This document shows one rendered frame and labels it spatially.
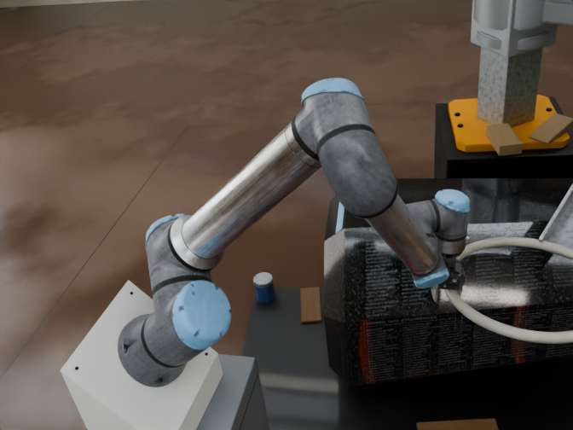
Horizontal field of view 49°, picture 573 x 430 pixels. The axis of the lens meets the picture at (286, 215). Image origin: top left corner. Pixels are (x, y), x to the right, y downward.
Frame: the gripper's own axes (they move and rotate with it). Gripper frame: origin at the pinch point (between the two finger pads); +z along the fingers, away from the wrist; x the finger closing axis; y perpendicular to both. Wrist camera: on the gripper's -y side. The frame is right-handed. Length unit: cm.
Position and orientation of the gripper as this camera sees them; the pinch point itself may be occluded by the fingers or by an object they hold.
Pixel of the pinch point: (445, 297)
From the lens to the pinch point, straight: 198.8
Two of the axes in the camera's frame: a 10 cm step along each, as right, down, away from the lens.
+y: -2.0, 5.2, -8.3
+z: 0.8, 8.5, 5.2
